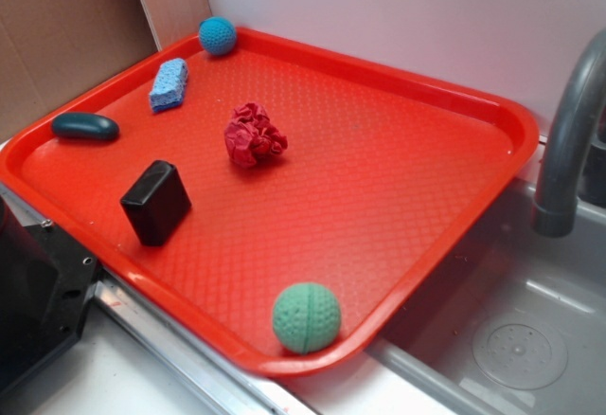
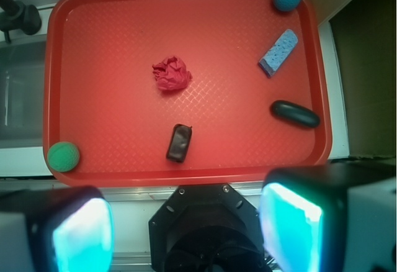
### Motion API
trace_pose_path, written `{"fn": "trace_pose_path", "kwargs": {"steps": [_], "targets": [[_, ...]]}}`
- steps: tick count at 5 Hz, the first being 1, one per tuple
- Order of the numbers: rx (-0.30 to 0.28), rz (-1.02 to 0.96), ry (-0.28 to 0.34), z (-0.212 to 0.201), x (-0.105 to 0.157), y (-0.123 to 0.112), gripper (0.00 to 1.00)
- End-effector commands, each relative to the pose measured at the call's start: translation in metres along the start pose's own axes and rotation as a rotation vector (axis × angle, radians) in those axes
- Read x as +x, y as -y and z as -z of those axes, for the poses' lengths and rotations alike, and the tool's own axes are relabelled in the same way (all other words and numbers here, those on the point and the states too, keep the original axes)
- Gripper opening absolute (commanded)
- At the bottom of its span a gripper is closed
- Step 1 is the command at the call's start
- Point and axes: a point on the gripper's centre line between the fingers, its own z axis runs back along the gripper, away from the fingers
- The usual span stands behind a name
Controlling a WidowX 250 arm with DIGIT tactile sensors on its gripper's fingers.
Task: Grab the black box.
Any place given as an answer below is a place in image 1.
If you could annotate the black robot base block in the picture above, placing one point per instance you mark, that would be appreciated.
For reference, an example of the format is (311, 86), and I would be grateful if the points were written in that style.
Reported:
(47, 281)

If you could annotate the black box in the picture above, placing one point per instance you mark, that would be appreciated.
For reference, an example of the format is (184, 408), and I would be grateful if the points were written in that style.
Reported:
(156, 203)

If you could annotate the red plastic tray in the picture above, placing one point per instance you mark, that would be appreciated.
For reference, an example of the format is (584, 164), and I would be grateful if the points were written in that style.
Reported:
(385, 171)

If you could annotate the crumpled red paper ball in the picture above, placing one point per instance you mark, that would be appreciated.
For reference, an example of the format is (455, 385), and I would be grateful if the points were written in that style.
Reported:
(250, 136)

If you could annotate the green dimpled foam ball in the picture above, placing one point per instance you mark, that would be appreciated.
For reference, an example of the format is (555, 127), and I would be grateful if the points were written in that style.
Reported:
(306, 317)

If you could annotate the blue sponge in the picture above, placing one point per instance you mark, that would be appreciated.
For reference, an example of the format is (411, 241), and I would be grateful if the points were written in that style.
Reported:
(169, 85)

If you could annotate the blue textured ball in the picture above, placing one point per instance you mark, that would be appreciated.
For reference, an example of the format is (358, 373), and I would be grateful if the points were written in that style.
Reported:
(217, 36)

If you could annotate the dark teal oval soap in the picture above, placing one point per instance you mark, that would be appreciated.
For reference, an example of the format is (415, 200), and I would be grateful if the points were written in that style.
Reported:
(85, 126)

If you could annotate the grey faucet spout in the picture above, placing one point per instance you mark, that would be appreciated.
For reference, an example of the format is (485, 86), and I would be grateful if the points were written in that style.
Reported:
(573, 166)

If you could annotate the grey plastic sink basin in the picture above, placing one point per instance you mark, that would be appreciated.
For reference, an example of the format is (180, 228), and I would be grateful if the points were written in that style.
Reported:
(510, 322)

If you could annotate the brown cardboard panel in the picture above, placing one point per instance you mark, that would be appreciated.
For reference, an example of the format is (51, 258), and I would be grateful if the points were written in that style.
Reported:
(54, 50)

